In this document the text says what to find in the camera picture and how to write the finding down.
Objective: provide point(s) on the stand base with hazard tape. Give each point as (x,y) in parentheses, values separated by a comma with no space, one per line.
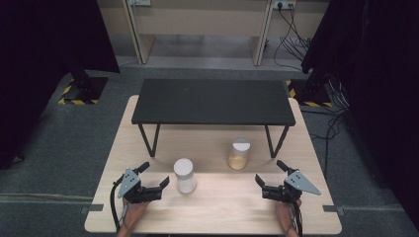
(84,90)
(311,97)

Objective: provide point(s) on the grey floor tape strip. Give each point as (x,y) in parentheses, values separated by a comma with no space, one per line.
(331,208)
(94,208)

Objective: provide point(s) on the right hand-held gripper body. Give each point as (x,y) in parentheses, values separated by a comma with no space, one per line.
(290,191)

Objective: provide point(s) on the clear jar with white powder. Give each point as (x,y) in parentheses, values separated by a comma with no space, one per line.
(184,176)

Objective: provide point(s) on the white wall socket with plug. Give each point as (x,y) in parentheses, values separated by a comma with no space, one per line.
(284,3)

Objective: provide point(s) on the black metal-legged shelf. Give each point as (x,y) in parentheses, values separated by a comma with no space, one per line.
(214,102)

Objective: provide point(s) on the black curtain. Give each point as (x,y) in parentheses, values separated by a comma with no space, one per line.
(378,82)
(46,59)

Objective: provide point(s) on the person's right hand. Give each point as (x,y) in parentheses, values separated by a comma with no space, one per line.
(287,214)

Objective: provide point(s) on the person's left hand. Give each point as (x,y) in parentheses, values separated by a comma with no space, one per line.
(134,212)

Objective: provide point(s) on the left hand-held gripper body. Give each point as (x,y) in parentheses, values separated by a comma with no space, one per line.
(133,191)

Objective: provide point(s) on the clear jar with yellow grains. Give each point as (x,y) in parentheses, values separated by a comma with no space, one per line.
(238,154)

